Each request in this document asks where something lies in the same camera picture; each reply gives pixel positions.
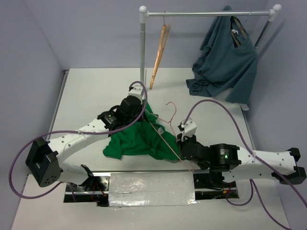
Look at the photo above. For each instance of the dark hanger with teal shirt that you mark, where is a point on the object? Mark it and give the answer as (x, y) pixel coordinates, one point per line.
(238, 33)

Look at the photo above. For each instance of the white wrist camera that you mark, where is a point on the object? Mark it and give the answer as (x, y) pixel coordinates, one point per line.
(187, 129)
(136, 91)

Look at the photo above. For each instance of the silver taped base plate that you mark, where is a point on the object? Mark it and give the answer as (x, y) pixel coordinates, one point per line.
(150, 189)

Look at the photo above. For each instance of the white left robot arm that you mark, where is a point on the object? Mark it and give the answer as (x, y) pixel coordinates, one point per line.
(46, 159)

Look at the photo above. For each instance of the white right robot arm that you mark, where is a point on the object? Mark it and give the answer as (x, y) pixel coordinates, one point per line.
(226, 163)

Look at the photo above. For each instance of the wooden hanger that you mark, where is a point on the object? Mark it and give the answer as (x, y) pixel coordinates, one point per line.
(161, 47)

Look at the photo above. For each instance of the teal t shirt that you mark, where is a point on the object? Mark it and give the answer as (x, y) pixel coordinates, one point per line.
(221, 67)

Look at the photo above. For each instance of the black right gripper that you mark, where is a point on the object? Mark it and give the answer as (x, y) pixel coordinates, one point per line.
(181, 138)

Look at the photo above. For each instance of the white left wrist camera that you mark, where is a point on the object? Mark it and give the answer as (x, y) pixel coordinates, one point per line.
(136, 91)

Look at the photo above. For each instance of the white metal clothes rack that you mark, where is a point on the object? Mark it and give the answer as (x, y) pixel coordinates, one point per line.
(189, 22)

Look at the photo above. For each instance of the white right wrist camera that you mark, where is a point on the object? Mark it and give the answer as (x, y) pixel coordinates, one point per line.
(187, 129)

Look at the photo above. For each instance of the green t shirt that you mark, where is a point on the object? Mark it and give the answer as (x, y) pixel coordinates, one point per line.
(146, 137)

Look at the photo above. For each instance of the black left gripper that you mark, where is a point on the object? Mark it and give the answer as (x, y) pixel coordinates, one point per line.
(140, 108)

